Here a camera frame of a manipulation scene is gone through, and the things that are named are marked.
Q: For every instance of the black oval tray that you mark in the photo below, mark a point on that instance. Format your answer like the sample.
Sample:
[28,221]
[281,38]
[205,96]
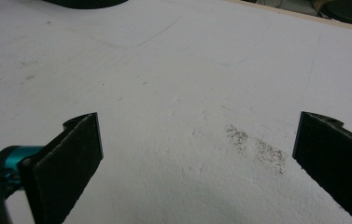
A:
[86,3]

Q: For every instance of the black round stool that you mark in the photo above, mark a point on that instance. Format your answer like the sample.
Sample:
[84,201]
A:
[351,11]

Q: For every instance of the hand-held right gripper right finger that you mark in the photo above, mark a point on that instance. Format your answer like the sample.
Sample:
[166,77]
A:
[335,158]

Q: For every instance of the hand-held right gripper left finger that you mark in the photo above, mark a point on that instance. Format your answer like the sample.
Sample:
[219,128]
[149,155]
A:
[61,168]

